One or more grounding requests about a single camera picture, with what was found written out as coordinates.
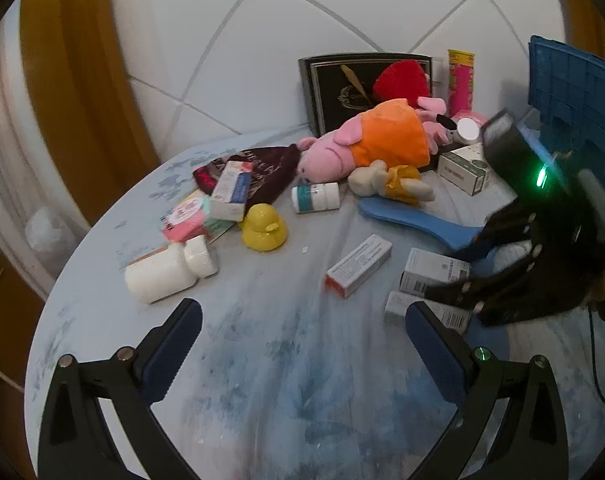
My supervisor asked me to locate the small white green box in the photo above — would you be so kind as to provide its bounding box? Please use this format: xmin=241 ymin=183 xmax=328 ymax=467
xmin=382 ymin=289 xmax=474 ymax=336

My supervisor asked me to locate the small white red box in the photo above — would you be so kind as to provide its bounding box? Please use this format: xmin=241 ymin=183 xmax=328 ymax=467
xmin=399 ymin=248 xmax=470 ymax=297

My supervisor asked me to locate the white green medicine box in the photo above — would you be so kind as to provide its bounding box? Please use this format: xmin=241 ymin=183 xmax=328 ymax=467
xmin=437 ymin=143 xmax=497 ymax=196

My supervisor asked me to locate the white round-cap bottle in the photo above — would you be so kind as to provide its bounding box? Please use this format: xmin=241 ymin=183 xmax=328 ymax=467
xmin=454 ymin=117 xmax=480 ymax=145

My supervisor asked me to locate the small beige doll yellow dress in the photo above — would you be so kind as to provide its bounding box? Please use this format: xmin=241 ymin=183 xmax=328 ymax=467
xmin=348 ymin=159 xmax=435 ymax=206

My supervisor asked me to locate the blue plastic storage crate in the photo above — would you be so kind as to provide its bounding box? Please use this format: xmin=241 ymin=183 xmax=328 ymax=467
xmin=529 ymin=36 xmax=605 ymax=188

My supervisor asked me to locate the pink pig plush orange dress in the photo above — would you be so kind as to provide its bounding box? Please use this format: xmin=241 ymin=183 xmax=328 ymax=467
xmin=297 ymin=96 xmax=457 ymax=184

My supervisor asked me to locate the white orange long box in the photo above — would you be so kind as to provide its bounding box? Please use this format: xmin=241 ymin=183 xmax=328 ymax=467
xmin=325 ymin=234 xmax=392 ymax=298

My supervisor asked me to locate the pink yellow snack can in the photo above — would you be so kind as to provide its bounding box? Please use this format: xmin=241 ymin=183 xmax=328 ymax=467
xmin=447 ymin=49 xmax=475 ymax=115

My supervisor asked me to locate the red plush toy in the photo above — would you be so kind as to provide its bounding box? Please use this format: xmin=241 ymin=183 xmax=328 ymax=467
xmin=373 ymin=60 xmax=431 ymax=107

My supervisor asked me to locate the white teal medicine bottle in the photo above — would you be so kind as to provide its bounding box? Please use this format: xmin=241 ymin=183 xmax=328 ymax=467
xmin=290 ymin=182 xmax=340 ymax=214

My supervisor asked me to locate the large white pill bottle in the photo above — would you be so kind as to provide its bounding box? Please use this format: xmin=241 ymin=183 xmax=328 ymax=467
xmin=124 ymin=235 xmax=219 ymax=304

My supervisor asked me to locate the black framed picture box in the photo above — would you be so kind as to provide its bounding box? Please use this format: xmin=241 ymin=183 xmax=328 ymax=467
xmin=298 ymin=52 xmax=432 ymax=138

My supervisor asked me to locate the yellow rubber duck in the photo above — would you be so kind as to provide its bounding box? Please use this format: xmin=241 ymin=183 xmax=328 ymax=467
xmin=240 ymin=204 xmax=288 ymax=252

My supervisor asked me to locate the white curtain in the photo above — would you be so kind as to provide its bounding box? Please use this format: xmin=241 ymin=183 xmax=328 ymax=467
xmin=0 ymin=14 xmax=90 ymax=299

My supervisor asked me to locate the dark maroon pouch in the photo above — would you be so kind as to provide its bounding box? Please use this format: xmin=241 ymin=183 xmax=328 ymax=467
xmin=193 ymin=144 xmax=301 ymax=208

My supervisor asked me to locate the pink white flat box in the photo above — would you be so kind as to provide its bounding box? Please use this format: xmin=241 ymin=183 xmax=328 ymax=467
xmin=161 ymin=190 xmax=234 ymax=243

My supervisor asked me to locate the white blue small box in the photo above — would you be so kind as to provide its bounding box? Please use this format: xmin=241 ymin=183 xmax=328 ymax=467
xmin=210 ymin=160 xmax=254 ymax=222

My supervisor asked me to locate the white padded headboard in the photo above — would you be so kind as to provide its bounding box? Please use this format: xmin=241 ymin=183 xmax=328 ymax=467
xmin=112 ymin=0 xmax=566 ymax=159

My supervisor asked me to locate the brown wooden headboard frame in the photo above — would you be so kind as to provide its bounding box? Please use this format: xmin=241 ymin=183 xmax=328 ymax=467
xmin=19 ymin=0 xmax=159 ymax=224

